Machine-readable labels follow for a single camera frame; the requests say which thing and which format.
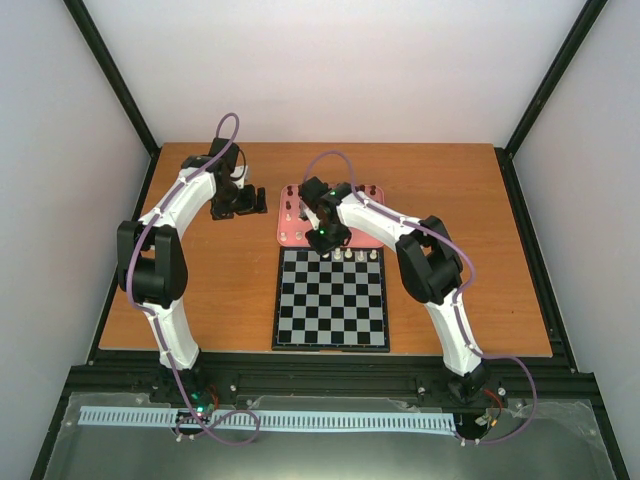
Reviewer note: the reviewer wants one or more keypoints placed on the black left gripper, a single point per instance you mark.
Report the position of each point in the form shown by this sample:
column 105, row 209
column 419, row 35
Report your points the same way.
column 248, row 206

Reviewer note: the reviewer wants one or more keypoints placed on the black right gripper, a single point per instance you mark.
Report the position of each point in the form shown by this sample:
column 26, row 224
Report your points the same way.
column 323, row 249

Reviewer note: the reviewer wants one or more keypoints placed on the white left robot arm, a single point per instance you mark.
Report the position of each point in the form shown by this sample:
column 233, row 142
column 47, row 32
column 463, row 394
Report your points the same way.
column 152, row 269

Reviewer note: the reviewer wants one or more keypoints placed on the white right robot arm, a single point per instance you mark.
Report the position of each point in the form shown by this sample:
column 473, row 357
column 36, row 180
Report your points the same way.
column 430, row 268

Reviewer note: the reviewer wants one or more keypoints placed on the pink piece tray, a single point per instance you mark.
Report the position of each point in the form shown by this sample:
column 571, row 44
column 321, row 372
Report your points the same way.
column 292, row 227

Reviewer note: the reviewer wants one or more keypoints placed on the black and grey chessboard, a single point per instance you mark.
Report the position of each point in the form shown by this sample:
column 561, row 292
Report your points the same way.
column 330, row 305

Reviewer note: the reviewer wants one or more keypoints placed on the black piece back row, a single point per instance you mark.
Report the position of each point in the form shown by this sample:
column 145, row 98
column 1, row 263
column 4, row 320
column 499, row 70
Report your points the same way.
column 373, row 191

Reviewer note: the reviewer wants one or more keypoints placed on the light blue cable duct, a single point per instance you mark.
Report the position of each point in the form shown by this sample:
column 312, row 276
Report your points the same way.
column 271, row 420

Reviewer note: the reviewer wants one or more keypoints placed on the black aluminium frame rail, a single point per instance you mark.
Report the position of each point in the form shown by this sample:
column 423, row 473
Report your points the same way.
column 234, row 376

